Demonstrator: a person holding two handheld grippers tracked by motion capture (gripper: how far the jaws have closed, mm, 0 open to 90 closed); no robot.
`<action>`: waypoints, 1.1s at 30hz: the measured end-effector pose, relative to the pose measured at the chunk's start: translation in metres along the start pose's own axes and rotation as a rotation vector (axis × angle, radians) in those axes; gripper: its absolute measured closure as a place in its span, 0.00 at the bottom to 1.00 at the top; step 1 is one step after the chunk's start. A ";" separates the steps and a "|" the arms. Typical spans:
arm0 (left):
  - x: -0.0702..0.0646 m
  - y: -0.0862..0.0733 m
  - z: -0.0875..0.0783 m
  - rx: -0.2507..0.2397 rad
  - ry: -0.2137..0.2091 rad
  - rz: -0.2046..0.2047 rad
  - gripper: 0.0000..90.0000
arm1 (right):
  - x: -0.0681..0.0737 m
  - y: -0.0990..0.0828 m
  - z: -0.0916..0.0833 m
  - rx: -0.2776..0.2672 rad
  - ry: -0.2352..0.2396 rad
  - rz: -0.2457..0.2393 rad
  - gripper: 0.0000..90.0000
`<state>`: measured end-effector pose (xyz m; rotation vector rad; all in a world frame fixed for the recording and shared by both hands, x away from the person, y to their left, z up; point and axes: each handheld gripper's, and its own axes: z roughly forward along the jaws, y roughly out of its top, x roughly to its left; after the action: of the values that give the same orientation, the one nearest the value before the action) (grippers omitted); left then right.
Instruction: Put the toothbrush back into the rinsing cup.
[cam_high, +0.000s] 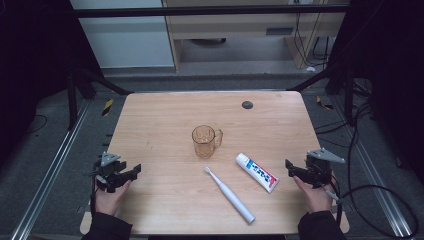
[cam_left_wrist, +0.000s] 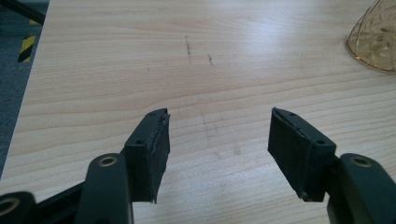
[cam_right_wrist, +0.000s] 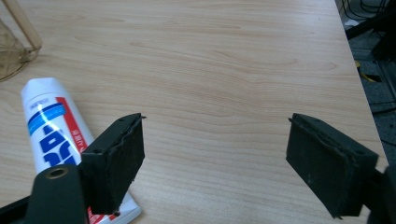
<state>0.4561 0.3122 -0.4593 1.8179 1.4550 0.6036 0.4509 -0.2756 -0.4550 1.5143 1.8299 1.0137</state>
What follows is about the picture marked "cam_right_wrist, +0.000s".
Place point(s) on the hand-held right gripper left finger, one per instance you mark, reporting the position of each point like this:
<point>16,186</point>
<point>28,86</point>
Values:
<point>115,161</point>

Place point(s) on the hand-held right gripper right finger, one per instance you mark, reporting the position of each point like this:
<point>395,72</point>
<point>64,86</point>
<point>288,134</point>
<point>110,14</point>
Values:
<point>320,161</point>

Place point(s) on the white toothpaste tube blue print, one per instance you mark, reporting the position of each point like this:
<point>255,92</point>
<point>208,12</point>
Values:
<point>46,102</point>

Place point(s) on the yellow strip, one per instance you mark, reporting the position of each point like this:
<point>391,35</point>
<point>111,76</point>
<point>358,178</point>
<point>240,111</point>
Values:
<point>365,76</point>

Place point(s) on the black stand leg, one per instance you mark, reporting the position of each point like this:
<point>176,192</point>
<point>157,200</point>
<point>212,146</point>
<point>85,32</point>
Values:
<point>370,26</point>

